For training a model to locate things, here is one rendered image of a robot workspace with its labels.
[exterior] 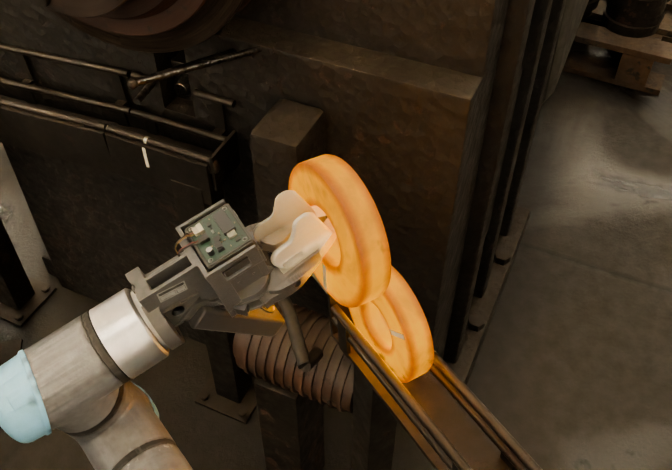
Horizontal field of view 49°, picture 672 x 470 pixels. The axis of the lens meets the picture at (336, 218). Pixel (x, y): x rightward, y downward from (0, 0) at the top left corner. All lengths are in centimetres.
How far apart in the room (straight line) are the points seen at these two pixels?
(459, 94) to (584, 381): 97
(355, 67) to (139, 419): 55
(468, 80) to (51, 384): 64
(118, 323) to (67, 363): 5
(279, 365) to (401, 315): 34
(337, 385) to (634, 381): 90
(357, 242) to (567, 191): 158
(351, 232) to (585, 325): 127
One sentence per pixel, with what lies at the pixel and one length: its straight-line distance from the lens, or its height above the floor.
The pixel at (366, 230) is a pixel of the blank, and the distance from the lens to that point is 68.
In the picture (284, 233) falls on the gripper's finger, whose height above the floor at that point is 92.
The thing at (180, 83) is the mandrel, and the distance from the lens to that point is 124.
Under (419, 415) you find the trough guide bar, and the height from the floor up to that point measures 69.
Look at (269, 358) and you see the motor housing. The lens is 114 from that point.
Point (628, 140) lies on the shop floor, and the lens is 245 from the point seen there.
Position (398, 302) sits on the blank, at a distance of 85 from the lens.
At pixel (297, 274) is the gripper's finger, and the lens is 70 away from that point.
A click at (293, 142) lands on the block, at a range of 102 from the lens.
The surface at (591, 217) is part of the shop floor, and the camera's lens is 215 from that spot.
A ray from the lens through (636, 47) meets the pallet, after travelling 263.
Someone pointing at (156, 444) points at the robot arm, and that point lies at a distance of 75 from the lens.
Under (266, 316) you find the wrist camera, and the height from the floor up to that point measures 84.
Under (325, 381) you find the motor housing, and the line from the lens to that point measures 112.
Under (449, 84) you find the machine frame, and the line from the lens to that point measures 101.
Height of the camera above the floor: 144
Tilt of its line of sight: 45 degrees down
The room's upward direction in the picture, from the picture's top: straight up
